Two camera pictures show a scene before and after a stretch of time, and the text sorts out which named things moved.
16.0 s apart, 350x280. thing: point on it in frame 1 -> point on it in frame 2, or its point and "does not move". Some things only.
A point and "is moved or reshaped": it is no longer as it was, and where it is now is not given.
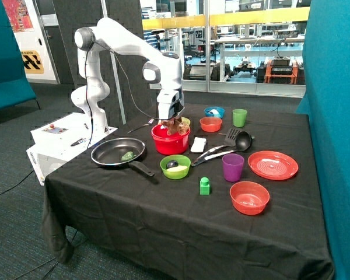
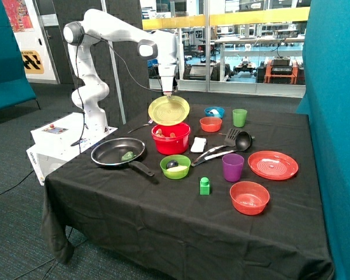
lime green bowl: (181, 160) does not move
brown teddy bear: (174, 126) -> (159, 133)
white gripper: (171, 104) -> (167, 72)
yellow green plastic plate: (186, 121) is moved or reshaped
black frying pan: (109, 153) does not move
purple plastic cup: (233, 167) does not move
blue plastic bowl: (220, 110) does not move
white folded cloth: (198, 145) does not move
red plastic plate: (272, 165) does not move
